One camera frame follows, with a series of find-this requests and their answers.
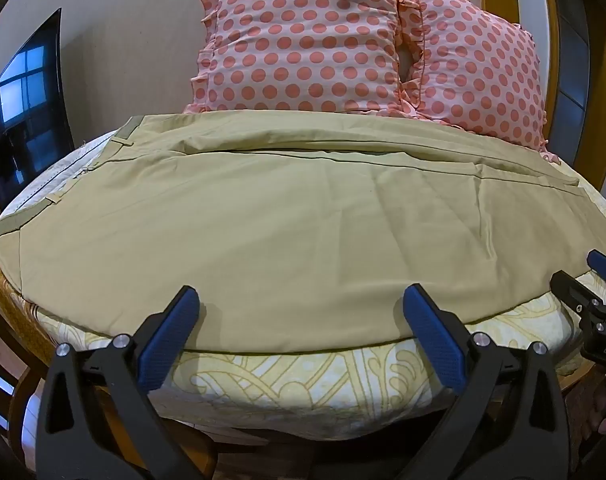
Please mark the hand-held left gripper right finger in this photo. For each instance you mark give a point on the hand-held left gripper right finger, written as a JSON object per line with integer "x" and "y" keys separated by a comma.
{"x": 439, "y": 336}

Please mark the black television screen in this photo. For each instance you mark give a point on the black television screen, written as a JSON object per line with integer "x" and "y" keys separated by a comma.
{"x": 25, "y": 110}

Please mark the small pink polka dot pillow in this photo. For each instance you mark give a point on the small pink polka dot pillow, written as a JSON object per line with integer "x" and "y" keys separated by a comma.
{"x": 478, "y": 70}

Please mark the yellow patterned bed sheet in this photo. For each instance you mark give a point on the yellow patterned bed sheet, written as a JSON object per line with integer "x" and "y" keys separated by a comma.
{"x": 303, "y": 385}

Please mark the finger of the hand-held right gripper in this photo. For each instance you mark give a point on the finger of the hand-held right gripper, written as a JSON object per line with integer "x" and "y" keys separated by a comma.
{"x": 574, "y": 290}
{"x": 604, "y": 263}

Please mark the wooden bed frame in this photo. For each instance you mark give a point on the wooden bed frame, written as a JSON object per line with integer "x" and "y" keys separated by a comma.
{"x": 43, "y": 360}

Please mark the khaki pants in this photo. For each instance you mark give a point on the khaki pants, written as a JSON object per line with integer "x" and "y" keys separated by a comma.
{"x": 283, "y": 225}

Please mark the large pink polka dot pillow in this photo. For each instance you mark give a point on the large pink polka dot pillow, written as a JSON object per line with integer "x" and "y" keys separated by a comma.
{"x": 303, "y": 42}

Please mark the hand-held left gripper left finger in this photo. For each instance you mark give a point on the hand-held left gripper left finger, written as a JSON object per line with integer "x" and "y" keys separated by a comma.
{"x": 166, "y": 331}

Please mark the person's bare foot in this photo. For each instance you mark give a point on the person's bare foot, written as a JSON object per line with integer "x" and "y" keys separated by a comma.
{"x": 595, "y": 410}

